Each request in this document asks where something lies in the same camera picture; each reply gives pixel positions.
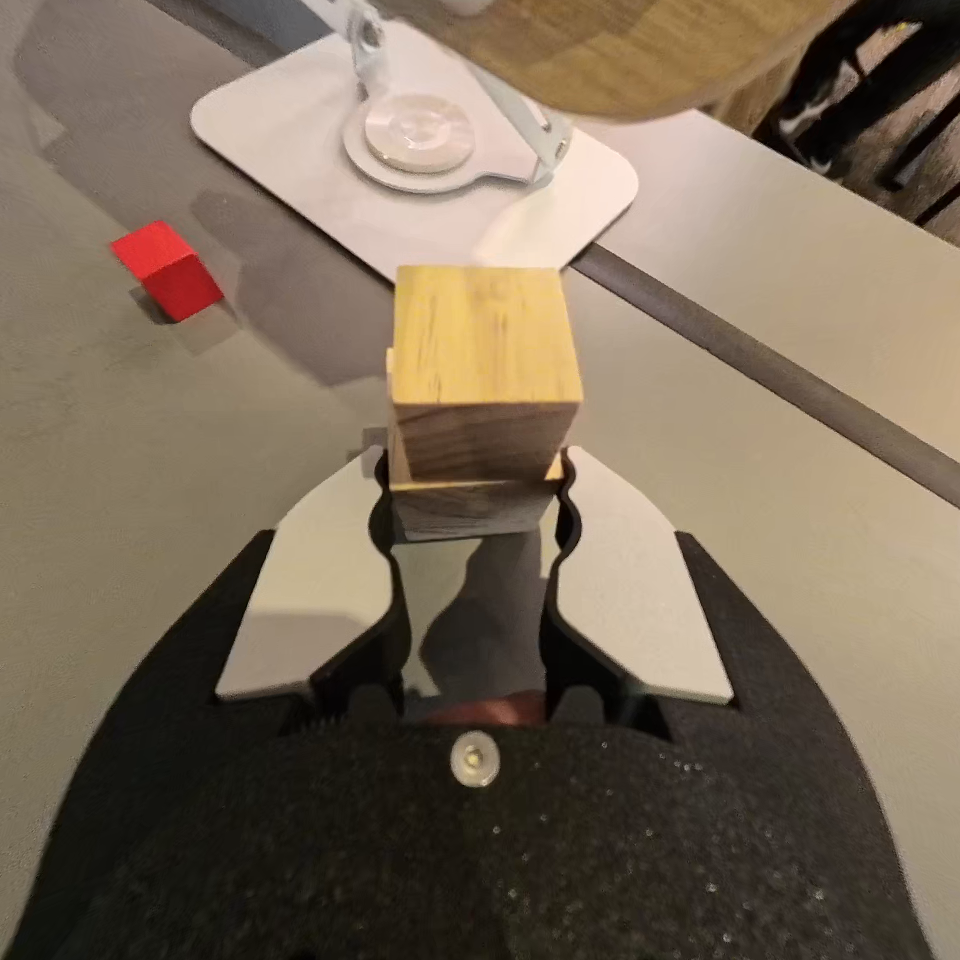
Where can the large plain wooden cube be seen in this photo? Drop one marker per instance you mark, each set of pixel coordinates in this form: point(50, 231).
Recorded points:
point(472, 510)

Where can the medium plain wooden cube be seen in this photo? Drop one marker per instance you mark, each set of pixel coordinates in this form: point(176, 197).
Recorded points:
point(487, 360)

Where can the small red wooden cube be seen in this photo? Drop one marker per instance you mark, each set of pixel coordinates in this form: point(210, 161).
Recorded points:
point(176, 277)

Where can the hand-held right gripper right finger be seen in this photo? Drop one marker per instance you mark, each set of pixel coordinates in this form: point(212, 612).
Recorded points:
point(637, 592)

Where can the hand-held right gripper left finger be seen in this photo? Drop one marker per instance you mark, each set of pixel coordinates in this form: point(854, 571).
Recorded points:
point(322, 592)

